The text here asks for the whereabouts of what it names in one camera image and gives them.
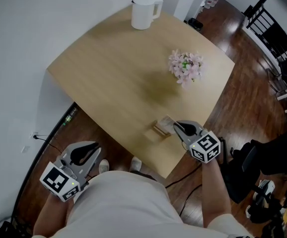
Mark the person's white left shoe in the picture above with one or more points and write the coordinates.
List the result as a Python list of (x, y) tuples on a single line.
[(104, 166)]

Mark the wooden card holder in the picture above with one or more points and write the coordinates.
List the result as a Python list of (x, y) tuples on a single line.
[(156, 134)]

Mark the clear plastic bottle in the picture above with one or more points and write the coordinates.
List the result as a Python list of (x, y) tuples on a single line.
[(71, 115)]

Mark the white wall outlet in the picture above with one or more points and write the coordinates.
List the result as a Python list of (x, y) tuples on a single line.
[(35, 135)]

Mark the person's left forearm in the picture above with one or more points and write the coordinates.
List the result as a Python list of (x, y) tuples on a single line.
[(50, 214)]

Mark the black office chair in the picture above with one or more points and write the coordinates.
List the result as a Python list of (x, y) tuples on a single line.
[(252, 165)]

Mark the person's right forearm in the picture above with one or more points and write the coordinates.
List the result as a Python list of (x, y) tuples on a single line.
[(214, 192)]

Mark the pink flower bouquet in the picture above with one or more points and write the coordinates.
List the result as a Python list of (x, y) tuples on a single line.
[(185, 67)]

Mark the person's white right shoe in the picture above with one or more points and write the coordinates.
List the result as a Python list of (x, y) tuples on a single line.
[(136, 163)]

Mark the white electric kettle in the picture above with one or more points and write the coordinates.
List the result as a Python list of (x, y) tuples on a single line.
[(142, 12)]

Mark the person's white clothing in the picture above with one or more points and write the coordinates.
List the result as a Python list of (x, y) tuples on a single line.
[(123, 207)]

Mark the small black floor object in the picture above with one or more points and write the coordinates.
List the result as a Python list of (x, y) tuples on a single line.
[(195, 23)]

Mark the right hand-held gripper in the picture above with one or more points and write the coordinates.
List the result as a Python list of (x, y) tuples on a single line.
[(204, 146)]

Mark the person's white shoe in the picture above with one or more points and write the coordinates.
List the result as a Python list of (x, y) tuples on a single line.
[(104, 166), (136, 163)]

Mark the white and black device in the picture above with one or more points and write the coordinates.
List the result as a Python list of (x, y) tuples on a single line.
[(261, 195)]

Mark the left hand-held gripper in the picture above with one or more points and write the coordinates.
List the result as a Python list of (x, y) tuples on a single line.
[(59, 180)]

